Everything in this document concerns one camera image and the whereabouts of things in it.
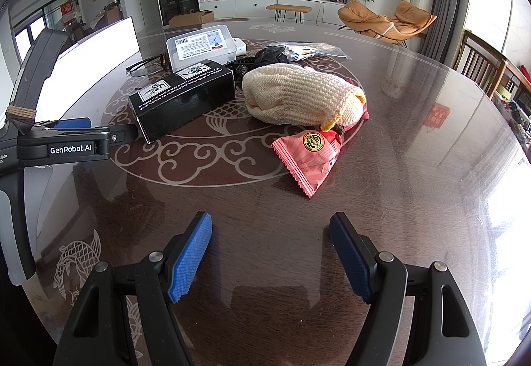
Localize dark eyeglasses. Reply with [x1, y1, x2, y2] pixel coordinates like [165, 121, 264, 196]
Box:
[125, 53, 171, 78]

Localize white television cabinet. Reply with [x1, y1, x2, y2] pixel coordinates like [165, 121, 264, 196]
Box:
[198, 0, 353, 24]

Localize white storage box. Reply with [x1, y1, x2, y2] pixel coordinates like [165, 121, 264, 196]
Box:
[17, 15, 140, 124]

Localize cream knitted mitt yellow trim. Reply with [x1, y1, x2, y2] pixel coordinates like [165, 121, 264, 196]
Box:
[242, 63, 366, 130]

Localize wooden slatted chair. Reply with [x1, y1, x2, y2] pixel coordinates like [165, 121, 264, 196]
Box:
[454, 29, 531, 101]

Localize clear plastic box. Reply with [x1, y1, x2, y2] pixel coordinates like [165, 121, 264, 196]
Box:
[166, 24, 237, 72]

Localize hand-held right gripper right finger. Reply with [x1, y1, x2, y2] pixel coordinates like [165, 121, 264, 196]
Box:
[330, 212, 487, 366]

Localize plastic bag of cotton swabs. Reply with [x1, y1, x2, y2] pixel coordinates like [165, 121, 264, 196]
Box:
[265, 41, 351, 61]

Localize orange lounge chair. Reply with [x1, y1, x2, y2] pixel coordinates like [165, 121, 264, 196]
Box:
[337, 0, 437, 48]

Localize brown dining chair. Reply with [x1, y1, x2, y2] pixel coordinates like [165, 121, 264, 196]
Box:
[104, 3, 125, 24]

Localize black bow headband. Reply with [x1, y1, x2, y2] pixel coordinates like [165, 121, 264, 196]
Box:
[226, 46, 299, 80]

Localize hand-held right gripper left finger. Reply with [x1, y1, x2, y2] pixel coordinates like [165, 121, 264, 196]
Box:
[53, 212, 213, 366]

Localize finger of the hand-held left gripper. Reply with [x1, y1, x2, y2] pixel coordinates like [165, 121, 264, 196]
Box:
[89, 123, 138, 149]
[33, 117, 93, 130]

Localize black cardboard box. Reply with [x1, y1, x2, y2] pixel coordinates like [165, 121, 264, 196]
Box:
[128, 59, 236, 144]

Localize orange bench with metal legs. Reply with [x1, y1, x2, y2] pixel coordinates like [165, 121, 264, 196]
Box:
[265, 4, 313, 23]

